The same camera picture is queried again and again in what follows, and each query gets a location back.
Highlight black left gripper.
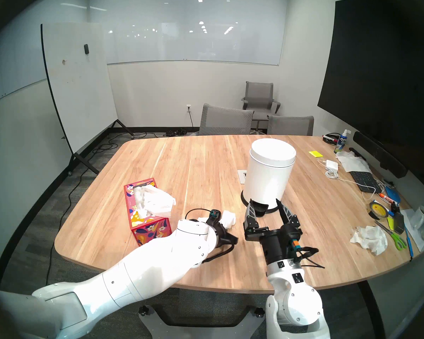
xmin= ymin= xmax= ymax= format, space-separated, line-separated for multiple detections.
xmin=209 ymin=222 xmax=240 ymax=251

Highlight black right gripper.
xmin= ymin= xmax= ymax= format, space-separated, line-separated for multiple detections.
xmin=244 ymin=199 xmax=301 ymax=268

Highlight white tissue sheet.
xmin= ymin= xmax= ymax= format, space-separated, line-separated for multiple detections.
xmin=134 ymin=185 xmax=176 ymax=217
xmin=198 ymin=210 xmax=236 ymax=229

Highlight colourful floral tissue box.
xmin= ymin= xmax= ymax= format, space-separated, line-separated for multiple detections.
xmin=124 ymin=178 xmax=172 ymax=246

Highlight crumpled white tissue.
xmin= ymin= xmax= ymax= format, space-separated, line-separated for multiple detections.
xmin=350 ymin=225 xmax=388 ymax=256

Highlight white pedal trash can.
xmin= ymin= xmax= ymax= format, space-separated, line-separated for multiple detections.
xmin=241 ymin=138 xmax=297 ymax=215

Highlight grey mesh office chair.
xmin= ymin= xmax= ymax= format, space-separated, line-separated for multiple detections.
xmin=198 ymin=103 xmax=254 ymax=136
xmin=267 ymin=115 xmax=314 ymax=136

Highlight flat white paper towel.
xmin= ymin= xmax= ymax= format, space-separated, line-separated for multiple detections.
xmin=335 ymin=151 xmax=371 ymax=173

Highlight black keyboard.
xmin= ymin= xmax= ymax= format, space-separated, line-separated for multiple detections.
xmin=350 ymin=171 xmax=381 ymax=193

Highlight whiteboard cleaner spray bottle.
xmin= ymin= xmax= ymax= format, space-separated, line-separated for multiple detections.
xmin=334 ymin=129 xmax=351 ymax=154

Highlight black tape roll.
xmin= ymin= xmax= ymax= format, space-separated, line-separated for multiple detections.
xmin=369 ymin=200 xmax=389 ymax=220

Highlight blue plastic item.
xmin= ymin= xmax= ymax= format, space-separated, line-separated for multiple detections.
xmin=384 ymin=186 xmax=400 ymax=204

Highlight grey office chair with armrests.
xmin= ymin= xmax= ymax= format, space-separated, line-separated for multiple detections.
xmin=241 ymin=81 xmax=281 ymax=130

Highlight black video sound bar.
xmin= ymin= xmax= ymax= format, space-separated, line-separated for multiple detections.
xmin=353 ymin=131 xmax=408 ymax=178

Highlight blue pen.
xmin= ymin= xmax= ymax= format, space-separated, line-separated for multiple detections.
xmin=404 ymin=226 xmax=414 ymax=259

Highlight white mug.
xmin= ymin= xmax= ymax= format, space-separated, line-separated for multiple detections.
xmin=410 ymin=206 xmax=424 ymax=230

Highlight white paper sheet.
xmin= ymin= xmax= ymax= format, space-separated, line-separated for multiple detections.
xmin=399 ymin=208 xmax=424 ymax=252

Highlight rolling whiteboard on stand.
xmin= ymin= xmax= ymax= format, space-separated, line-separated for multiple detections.
xmin=41 ymin=22 xmax=135 ymax=176

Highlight black braided left gripper cable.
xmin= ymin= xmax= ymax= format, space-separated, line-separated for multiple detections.
xmin=201 ymin=244 xmax=234 ymax=264

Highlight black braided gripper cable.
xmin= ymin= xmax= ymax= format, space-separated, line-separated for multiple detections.
xmin=297 ymin=247 xmax=325 ymax=269
xmin=201 ymin=244 xmax=234 ymax=264

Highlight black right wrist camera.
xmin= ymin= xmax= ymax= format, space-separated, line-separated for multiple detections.
xmin=282 ymin=223 xmax=303 ymax=252

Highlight thin black left camera cable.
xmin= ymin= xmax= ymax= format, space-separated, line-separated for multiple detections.
xmin=184 ymin=208 xmax=212 ymax=222

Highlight black braided right gripper cable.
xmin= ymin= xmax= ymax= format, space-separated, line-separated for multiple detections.
xmin=297 ymin=247 xmax=325 ymax=269

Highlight white charger cable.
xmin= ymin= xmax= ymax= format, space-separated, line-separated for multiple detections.
xmin=317 ymin=160 xmax=380 ymax=201

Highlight green handled scissors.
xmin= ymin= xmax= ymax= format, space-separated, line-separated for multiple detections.
xmin=374 ymin=220 xmax=407 ymax=250

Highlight large black wall screen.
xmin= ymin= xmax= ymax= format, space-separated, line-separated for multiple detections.
xmin=317 ymin=0 xmax=424 ymax=180

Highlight wide glass wall whiteboard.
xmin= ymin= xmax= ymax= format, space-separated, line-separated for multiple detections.
xmin=88 ymin=0 xmax=288 ymax=66

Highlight written wall whiteboard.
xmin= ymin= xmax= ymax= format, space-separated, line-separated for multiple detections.
xmin=0 ymin=31 xmax=46 ymax=107

